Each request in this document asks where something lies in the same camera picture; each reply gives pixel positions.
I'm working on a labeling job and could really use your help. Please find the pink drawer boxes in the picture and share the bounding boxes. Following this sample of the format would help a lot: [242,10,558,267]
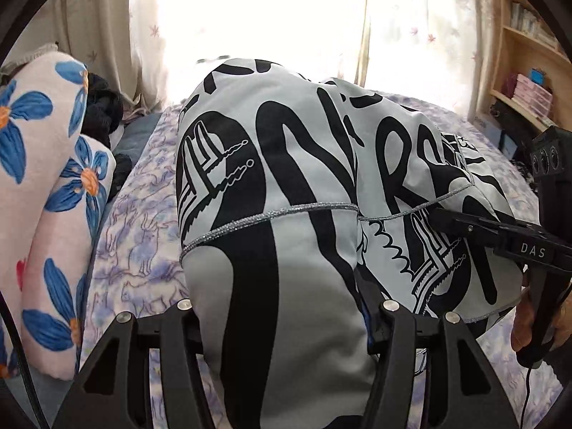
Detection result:
[505,74,556,118]

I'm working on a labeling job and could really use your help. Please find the blue white carton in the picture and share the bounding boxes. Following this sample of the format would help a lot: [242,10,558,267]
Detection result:
[474,112,518,153]

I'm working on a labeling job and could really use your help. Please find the row of books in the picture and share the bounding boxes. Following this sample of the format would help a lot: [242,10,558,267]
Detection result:
[509,2,560,51]

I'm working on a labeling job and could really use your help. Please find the blue flower print quilt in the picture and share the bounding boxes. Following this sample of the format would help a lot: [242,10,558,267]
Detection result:
[0,51,118,381]

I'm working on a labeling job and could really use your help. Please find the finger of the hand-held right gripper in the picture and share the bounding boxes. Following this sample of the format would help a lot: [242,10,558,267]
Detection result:
[430,206,502,256]

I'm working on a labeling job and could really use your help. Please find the wooden shelf unit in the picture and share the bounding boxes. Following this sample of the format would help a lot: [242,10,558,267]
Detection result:
[467,0,572,144]

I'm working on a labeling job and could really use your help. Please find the grey blue bed sheet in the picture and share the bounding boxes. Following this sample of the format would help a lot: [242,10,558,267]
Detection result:
[112,112,162,158]

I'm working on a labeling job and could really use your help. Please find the purple patterned bed blanket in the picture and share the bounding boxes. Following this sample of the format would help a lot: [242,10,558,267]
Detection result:
[78,92,564,429]

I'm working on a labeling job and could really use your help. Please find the black cable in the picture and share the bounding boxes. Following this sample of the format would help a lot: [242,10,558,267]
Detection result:
[0,294,51,429]
[519,363,538,429]

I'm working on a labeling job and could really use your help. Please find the dark clothes pile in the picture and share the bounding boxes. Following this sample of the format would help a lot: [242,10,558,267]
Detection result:
[80,71,133,198]

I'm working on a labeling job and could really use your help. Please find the white black printed jacket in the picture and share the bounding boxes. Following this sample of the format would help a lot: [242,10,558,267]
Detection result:
[176,57,524,429]

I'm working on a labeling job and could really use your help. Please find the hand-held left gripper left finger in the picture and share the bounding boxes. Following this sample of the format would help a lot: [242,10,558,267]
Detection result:
[54,297,221,429]

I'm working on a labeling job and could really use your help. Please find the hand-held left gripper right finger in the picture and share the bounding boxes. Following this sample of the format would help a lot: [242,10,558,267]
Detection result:
[356,269,520,429]

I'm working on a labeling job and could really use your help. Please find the person's right hand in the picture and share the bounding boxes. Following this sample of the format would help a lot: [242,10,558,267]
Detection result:
[509,289,572,354]

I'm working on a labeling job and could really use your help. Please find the leaf print curtain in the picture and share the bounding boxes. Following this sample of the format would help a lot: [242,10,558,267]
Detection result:
[27,0,171,113]
[357,0,498,118]

